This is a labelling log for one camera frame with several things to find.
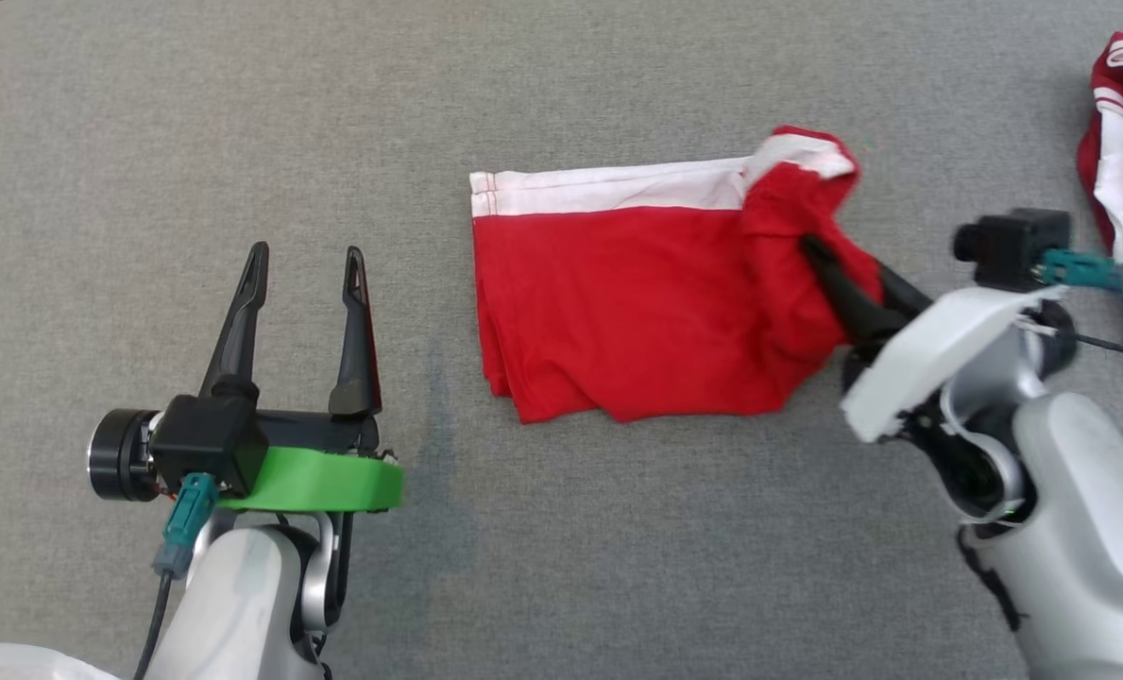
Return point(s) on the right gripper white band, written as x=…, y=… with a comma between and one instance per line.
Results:
x=939, y=349

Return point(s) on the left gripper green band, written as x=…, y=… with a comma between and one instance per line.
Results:
x=334, y=472

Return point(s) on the red white-striped shorts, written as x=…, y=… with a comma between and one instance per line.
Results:
x=637, y=302

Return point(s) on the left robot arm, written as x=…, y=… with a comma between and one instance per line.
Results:
x=240, y=604

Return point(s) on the white robot torso cover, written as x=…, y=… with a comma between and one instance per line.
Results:
x=13, y=663

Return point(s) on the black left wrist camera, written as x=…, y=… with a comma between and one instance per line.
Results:
x=207, y=444

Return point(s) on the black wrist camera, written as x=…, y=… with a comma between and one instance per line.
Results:
x=207, y=444
x=1014, y=247

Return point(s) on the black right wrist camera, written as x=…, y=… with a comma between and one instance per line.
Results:
x=1014, y=247

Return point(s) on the teal left camera connector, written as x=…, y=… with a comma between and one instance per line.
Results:
x=188, y=524

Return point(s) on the teal camera connector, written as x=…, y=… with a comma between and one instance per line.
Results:
x=1085, y=269
x=188, y=524

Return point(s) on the teal right camera connector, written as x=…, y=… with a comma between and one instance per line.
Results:
x=1085, y=269

